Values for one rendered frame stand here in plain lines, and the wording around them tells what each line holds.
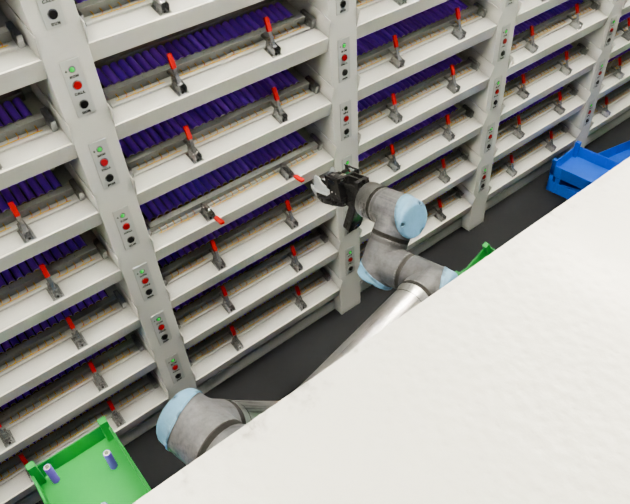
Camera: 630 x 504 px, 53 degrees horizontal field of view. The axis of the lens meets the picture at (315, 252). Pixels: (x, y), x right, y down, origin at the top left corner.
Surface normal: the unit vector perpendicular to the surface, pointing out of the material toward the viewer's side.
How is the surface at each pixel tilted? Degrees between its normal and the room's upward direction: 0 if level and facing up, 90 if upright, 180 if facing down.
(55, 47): 90
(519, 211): 0
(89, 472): 0
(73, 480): 0
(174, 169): 16
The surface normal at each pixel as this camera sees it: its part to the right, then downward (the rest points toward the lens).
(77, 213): 0.11, -0.56
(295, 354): -0.06, -0.73
